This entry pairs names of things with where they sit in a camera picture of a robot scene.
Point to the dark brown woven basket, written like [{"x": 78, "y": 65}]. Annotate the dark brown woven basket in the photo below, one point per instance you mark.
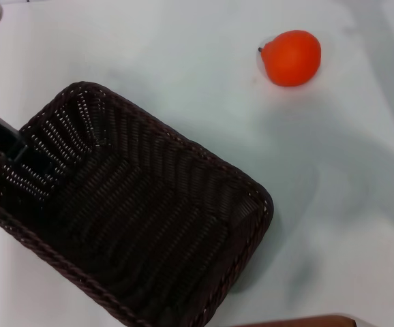
[{"x": 132, "y": 221}]

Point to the brown board edge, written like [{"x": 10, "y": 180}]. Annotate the brown board edge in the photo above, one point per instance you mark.
[{"x": 292, "y": 322}]

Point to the orange toy pear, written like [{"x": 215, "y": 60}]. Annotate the orange toy pear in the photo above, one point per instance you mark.
[{"x": 292, "y": 58}]

